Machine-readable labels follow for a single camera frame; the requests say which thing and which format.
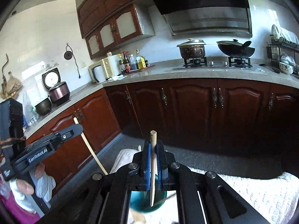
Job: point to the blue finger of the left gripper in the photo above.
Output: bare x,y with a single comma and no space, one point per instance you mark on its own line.
70,132

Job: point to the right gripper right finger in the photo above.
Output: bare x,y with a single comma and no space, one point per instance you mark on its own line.
166,165

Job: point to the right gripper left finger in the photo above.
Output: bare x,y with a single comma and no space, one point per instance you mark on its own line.
141,181

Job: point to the light bamboo chopstick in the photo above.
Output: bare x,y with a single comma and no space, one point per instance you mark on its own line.
93,154

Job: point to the white floral cup teal inside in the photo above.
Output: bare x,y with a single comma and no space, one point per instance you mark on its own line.
140,201

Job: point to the thin wooden chopstick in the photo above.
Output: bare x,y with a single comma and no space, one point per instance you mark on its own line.
153,166

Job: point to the gloved left hand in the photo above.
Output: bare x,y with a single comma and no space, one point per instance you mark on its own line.
43,189

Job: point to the black inner pot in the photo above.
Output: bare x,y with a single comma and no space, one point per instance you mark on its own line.
44,107

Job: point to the rice cooker open lid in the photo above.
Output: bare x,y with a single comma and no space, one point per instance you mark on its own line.
58,91

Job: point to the white electric kettle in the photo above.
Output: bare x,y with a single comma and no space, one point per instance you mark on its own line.
98,75

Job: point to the cream microwave oven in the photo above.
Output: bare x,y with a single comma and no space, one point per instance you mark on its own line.
110,67

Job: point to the dark wooden lower cabinets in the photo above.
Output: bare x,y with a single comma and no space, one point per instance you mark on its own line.
228,116

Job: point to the dark soy sauce bottle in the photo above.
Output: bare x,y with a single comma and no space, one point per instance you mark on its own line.
127,62

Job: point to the yellow oil bottle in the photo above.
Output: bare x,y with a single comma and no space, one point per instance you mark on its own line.
140,60

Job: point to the gas stove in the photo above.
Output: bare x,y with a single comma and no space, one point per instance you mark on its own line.
226,63

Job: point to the white quilted tablecloth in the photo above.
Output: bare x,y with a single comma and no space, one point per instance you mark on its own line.
275,199

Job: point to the wooden upper cabinets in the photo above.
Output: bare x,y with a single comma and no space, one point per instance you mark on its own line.
108,24

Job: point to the speckled cooking pot with lid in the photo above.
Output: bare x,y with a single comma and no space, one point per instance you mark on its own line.
192,49

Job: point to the grey stone countertop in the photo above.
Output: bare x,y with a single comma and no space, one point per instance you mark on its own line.
170,70

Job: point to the black wok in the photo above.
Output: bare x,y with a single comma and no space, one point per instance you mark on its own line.
234,49

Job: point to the dish drying rack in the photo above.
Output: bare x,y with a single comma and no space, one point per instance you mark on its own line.
282,50

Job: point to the range hood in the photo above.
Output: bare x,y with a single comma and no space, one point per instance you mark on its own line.
231,17

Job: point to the black wall plug with cable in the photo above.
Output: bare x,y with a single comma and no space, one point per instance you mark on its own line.
70,55

